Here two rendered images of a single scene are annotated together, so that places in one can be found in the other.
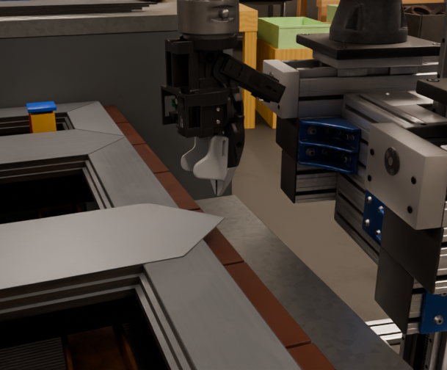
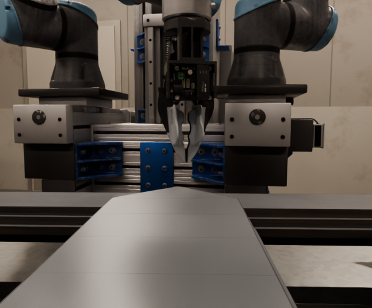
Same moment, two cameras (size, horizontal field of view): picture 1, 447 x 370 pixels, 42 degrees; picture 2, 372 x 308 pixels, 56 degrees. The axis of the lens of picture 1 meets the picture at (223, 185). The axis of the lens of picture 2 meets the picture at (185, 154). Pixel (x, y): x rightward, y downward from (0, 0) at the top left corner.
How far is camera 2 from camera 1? 0.78 m
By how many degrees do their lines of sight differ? 67
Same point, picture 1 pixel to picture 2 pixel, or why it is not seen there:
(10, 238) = (117, 250)
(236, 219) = (34, 249)
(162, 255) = (231, 202)
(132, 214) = (132, 203)
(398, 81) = (106, 117)
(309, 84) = (77, 116)
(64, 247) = (178, 227)
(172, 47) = (193, 22)
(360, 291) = not seen: outside the picture
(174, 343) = (362, 219)
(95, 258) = (219, 219)
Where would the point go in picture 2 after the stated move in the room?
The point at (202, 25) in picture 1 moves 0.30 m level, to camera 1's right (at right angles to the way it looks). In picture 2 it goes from (208, 9) to (251, 47)
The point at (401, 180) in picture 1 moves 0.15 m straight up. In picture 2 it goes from (269, 124) to (270, 49)
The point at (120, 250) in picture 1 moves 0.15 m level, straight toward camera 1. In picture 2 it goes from (209, 211) to (341, 217)
